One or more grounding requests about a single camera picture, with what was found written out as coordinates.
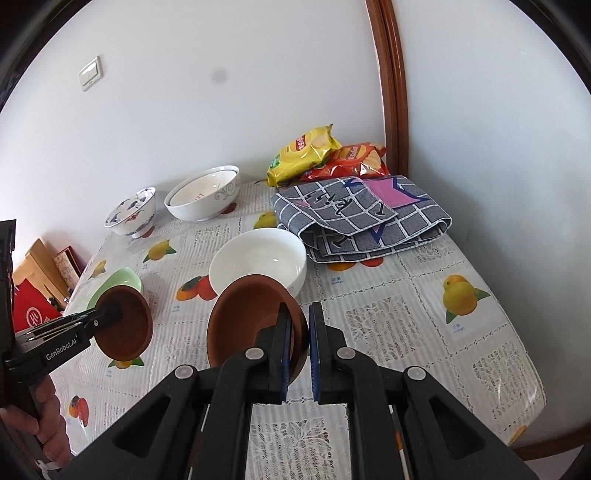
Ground small brown bowl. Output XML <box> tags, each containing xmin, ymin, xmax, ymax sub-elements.
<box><xmin>94</xmin><ymin>285</ymin><xmax>153</xmax><ymax>362</ymax></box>

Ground green plate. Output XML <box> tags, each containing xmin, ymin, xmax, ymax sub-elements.
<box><xmin>87</xmin><ymin>267</ymin><xmax>143</xmax><ymax>309</ymax></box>

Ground wide brown bowl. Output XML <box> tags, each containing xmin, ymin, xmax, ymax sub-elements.
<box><xmin>206</xmin><ymin>274</ymin><xmax>310</xmax><ymax>381</ymax></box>

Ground white bowl swirl pattern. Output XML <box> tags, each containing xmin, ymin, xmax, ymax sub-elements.
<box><xmin>208</xmin><ymin>228</ymin><xmax>307</xmax><ymax>297</ymax></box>

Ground person's left hand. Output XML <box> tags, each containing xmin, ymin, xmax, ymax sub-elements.
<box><xmin>1</xmin><ymin>376</ymin><xmax>72</xmax><ymax>467</ymax></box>

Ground red box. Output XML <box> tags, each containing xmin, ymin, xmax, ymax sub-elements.
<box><xmin>13</xmin><ymin>279</ymin><xmax>61</xmax><ymax>333</ymax></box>

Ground blue crane pattern bowl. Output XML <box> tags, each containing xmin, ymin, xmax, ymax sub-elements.
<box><xmin>104</xmin><ymin>187</ymin><xmax>156</xmax><ymax>239</ymax></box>

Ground large white bowl grey trim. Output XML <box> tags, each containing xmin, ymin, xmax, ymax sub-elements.
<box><xmin>164</xmin><ymin>165</ymin><xmax>242</xmax><ymax>222</ymax></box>

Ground grey checked cloth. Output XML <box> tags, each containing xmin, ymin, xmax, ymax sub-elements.
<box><xmin>271</xmin><ymin>175</ymin><xmax>452</xmax><ymax>264</ymax></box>

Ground yellow chip bag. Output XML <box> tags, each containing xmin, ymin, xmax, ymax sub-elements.
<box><xmin>266</xmin><ymin>124</ymin><xmax>342</xmax><ymax>187</ymax></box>

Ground red chip bag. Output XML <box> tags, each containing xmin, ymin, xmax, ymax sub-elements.
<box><xmin>300</xmin><ymin>142</ymin><xmax>390</xmax><ymax>182</ymax></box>

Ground white wall switch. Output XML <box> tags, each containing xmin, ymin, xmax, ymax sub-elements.
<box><xmin>78</xmin><ymin>55</ymin><xmax>103</xmax><ymax>91</ymax></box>

